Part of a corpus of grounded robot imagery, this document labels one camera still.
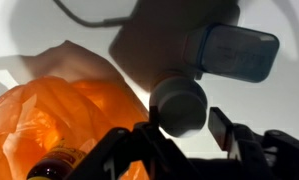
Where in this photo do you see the orange plastic bag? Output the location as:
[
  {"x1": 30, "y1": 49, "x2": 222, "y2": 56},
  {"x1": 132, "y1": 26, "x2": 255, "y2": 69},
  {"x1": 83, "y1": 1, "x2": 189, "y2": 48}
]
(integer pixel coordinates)
[{"x1": 0, "y1": 75, "x2": 150, "y2": 180}]

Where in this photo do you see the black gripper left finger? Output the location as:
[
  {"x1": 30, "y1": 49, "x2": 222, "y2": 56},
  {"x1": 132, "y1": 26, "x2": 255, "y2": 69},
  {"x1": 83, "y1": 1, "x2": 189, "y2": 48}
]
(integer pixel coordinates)
[{"x1": 64, "y1": 105, "x2": 203, "y2": 180}]

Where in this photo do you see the blue medicine box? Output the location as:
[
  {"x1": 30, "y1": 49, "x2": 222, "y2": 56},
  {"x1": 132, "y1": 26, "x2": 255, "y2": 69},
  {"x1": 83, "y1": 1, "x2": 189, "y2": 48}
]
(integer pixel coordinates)
[{"x1": 183, "y1": 22, "x2": 281, "y2": 84}]

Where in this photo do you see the white medicine bottle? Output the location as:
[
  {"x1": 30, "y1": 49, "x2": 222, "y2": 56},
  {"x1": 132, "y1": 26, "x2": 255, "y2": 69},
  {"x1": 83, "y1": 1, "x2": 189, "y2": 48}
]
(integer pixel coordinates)
[{"x1": 149, "y1": 71, "x2": 209, "y2": 139}]

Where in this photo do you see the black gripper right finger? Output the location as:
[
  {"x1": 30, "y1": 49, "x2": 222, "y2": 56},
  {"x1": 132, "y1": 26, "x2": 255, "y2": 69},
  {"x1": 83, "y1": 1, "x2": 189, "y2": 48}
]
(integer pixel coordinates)
[{"x1": 207, "y1": 106, "x2": 299, "y2": 180}]

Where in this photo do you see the brown bottle with yellow cap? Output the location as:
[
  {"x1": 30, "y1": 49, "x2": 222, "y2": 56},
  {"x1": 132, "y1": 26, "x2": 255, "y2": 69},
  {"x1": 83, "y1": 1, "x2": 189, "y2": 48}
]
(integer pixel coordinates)
[{"x1": 25, "y1": 138, "x2": 89, "y2": 180}]

